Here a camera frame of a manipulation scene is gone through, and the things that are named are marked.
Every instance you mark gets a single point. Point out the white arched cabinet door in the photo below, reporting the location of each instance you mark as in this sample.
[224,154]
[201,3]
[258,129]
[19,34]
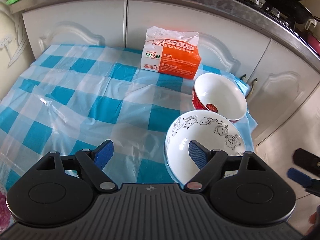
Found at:
[212,20]
[287,85]
[75,22]

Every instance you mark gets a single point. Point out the pink floral bowl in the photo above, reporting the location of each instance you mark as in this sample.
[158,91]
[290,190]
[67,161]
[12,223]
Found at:
[3,202]

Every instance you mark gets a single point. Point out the blue checked plastic tablecloth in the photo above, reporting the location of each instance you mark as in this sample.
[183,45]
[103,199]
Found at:
[87,92]

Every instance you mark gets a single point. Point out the green plastic item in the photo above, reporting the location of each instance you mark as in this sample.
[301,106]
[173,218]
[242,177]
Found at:
[12,0]

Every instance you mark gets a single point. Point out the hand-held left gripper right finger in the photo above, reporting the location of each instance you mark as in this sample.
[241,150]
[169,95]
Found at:
[197,155]

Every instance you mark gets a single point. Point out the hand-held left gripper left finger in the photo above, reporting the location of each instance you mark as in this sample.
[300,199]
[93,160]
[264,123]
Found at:
[103,155]

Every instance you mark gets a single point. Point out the red bowl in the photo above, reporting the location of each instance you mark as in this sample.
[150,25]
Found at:
[220,95]

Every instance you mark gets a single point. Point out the black wok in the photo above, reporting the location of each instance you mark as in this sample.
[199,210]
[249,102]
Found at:
[282,0]

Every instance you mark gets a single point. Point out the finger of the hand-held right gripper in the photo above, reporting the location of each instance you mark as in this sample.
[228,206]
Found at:
[297,175]
[306,158]

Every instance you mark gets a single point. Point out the white cartoon bowl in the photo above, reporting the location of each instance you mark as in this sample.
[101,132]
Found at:
[215,135]

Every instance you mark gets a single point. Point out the orange and white tissue packet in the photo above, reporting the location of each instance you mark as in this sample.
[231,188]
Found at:
[172,55]

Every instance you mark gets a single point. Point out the white embossed door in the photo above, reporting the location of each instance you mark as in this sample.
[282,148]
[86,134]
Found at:
[12,42]

